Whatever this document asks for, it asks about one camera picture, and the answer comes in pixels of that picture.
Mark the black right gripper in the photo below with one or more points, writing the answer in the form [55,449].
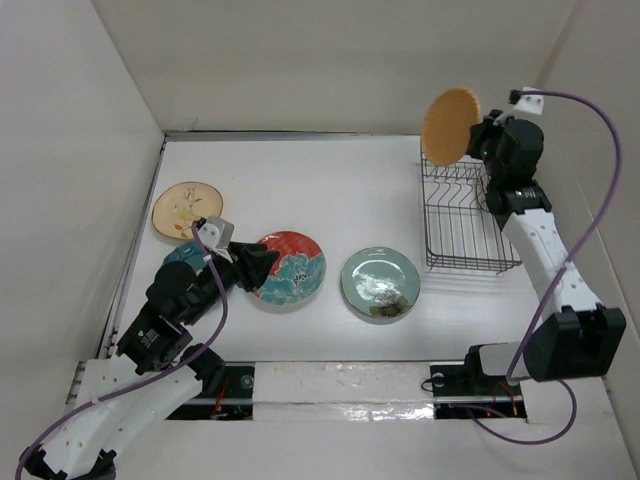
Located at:
[489,125]

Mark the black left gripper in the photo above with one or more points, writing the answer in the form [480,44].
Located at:
[251,262]

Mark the red plate with teal flower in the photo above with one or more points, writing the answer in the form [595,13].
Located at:
[296,277]

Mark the orange woven plate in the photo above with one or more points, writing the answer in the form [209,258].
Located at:
[447,124]

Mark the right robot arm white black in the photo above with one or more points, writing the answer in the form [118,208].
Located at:
[573,335]

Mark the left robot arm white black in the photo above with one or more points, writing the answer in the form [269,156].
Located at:
[156,366]

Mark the dark teal scalloped plate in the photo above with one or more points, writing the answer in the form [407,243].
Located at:
[189,253]

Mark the beige plate with bird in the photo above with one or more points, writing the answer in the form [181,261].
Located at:
[178,207]

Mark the light green plate with flower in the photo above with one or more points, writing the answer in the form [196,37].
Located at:
[381,284]

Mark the white foam front bar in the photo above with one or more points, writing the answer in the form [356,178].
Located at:
[341,391]

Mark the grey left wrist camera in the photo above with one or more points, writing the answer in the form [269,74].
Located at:
[214,233]

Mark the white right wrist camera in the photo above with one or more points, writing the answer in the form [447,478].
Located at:
[526,101]

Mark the black wire dish rack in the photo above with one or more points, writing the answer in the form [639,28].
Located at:
[460,232]

